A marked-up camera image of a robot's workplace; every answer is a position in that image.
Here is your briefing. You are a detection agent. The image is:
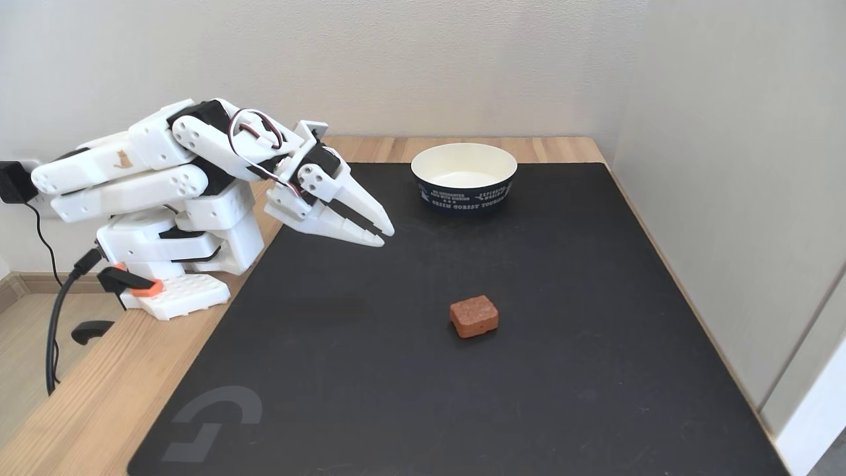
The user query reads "thick black cable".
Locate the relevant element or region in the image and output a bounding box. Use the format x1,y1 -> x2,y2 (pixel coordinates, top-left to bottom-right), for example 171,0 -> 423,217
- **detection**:
45,246 -> 105,396

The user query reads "navy white paper bowl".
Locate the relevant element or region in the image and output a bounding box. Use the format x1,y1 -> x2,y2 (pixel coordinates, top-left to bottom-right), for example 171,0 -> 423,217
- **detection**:
411,143 -> 518,213

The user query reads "red white black servo cable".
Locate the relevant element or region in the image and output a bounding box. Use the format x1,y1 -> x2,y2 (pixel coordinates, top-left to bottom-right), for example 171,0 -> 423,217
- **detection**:
227,108 -> 306,199

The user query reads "black desk mat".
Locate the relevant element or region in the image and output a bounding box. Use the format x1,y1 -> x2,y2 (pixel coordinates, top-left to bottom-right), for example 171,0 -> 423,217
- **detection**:
127,162 -> 790,476

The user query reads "white wall outlet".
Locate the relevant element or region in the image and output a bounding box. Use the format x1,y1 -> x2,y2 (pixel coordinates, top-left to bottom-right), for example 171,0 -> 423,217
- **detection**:
25,159 -> 67,219

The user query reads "white door edge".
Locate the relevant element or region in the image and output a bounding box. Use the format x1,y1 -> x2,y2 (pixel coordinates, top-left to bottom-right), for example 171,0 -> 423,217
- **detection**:
775,344 -> 846,476

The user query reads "thin black adapter cable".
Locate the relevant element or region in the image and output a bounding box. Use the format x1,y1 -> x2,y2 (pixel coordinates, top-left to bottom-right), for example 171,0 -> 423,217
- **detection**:
25,200 -> 64,286

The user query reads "red brown block toy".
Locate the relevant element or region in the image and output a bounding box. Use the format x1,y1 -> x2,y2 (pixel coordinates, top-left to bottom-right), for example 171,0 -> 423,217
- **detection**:
449,295 -> 500,339

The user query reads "black power adapter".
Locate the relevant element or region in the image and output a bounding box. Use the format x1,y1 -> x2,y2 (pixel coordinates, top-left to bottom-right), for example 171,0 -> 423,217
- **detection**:
0,162 -> 39,204

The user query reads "black orange table clamp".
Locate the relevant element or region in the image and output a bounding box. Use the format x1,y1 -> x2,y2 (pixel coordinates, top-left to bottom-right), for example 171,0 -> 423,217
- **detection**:
71,263 -> 165,346

